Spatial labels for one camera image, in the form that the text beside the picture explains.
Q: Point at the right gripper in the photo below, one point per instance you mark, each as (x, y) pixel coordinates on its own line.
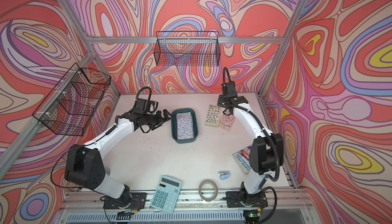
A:
(220, 103)

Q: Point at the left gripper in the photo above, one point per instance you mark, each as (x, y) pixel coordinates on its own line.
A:
(161, 120)

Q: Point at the pink sticker sheet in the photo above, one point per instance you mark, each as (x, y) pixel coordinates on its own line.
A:
(226, 121)

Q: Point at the white animal sticker sheet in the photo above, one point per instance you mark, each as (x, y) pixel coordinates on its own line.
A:
(213, 116)

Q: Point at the teal storage box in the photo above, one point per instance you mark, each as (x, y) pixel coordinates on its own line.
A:
(174, 126)

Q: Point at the blue sticker sheet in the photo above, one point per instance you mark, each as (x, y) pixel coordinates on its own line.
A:
(185, 128)

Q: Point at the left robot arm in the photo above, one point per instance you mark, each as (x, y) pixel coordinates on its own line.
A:
(85, 166)

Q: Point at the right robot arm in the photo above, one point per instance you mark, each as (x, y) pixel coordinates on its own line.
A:
(266, 152)

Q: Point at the book with yellow text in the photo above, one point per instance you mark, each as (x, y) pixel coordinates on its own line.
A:
(242, 159)

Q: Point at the small blue stapler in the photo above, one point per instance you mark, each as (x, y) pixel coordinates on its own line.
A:
(224, 174)

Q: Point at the mint green calculator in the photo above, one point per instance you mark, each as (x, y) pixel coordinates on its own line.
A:
(166, 194)

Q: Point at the clear tape roll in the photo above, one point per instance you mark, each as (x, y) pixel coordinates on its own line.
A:
(208, 190)

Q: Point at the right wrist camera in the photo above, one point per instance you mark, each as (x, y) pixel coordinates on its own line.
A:
(229, 90)

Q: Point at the back black wire basket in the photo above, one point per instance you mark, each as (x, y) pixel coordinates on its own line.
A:
(187, 48)

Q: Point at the black wire basket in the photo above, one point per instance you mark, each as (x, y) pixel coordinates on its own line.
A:
(187, 48)
(71, 105)

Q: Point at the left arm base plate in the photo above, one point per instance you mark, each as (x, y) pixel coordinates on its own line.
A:
(135, 201)

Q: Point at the left black wire basket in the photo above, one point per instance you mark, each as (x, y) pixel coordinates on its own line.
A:
(71, 105)

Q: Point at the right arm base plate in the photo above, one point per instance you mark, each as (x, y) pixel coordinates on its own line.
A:
(239, 199)

